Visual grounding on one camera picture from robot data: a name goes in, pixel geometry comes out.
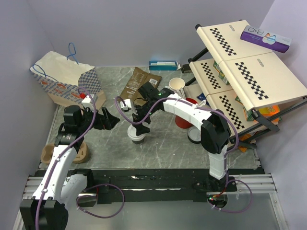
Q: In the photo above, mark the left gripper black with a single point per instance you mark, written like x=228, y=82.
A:
x=107, y=121

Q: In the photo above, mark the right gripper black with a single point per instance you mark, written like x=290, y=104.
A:
x=140, y=129

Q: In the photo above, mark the white plastic cup lid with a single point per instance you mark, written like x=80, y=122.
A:
x=131, y=132

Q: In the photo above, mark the black paper coffee cup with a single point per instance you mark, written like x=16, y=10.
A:
x=138, y=139

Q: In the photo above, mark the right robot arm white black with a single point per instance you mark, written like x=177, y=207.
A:
x=212, y=124

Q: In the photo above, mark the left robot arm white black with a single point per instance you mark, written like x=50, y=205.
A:
x=48, y=207

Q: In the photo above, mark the brown coffee bean pouch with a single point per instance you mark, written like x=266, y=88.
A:
x=138, y=79

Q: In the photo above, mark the red cup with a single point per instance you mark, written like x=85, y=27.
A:
x=182, y=123

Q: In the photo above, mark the brown pulp cup carrier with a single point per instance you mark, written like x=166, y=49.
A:
x=81, y=157

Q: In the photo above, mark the stack of paper cups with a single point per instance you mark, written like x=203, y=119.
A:
x=176, y=85

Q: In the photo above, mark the blue checkered paper bag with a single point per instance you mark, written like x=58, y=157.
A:
x=60, y=76

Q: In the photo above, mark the teal blue box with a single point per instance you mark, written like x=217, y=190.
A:
x=164, y=65

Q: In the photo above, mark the green snack boxes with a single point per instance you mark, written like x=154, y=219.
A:
x=221, y=75

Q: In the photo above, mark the orange snack packet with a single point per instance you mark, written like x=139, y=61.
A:
x=250, y=142

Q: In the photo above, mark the cream checkered tiered shelf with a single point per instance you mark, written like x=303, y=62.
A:
x=262, y=88

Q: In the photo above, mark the purple white box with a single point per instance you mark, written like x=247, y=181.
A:
x=266, y=39

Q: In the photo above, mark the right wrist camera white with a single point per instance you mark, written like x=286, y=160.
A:
x=126, y=105

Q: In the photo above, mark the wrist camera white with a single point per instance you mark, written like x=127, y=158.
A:
x=126, y=105
x=88, y=102

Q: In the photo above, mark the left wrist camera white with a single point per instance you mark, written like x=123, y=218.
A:
x=88, y=102

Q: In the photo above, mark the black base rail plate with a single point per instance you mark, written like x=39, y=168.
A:
x=145, y=185

